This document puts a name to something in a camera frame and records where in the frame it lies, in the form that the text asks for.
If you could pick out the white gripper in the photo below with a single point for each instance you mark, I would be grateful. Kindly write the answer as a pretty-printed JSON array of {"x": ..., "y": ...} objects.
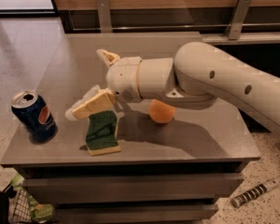
[{"x": 122, "y": 78}]

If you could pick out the blue pepsi can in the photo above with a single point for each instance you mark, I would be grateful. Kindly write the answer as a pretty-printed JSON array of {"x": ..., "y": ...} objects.
[{"x": 32, "y": 111}]

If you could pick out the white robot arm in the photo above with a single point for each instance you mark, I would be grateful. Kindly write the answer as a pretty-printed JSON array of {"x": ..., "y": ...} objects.
[{"x": 195, "y": 77}]

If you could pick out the green and yellow sponge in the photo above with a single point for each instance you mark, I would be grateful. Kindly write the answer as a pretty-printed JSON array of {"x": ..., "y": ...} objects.
[{"x": 101, "y": 137}]

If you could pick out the grey drawer cabinet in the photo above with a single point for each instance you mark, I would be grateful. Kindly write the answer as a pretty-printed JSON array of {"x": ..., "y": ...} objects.
[{"x": 164, "y": 174}]

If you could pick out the orange fruit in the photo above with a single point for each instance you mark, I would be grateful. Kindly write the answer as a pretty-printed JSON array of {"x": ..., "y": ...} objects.
[{"x": 160, "y": 112}]

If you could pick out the green snack bag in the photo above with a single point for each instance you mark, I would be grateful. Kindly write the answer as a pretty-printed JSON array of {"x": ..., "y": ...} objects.
[{"x": 39, "y": 213}]

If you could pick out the striped black white tool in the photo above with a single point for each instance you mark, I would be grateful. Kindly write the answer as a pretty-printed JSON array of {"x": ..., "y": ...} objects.
[{"x": 254, "y": 193}]

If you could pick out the horizontal metal rail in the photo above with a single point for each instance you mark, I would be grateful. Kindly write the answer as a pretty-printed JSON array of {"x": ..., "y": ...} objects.
[{"x": 246, "y": 27}]

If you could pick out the left metal bracket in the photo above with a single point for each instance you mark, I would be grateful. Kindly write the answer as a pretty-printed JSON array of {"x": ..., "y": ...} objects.
[{"x": 104, "y": 15}]

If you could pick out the metal bracket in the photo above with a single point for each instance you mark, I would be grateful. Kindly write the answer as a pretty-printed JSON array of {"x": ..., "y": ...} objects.
[
  {"x": 236, "y": 23},
  {"x": 104, "y": 15}
]

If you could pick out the right metal bracket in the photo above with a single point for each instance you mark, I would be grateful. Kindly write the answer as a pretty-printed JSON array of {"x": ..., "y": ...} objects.
[{"x": 236, "y": 23}]

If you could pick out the black wire basket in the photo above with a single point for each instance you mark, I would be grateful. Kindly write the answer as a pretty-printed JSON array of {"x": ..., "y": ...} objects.
[{"x": 19, "y": 208}]

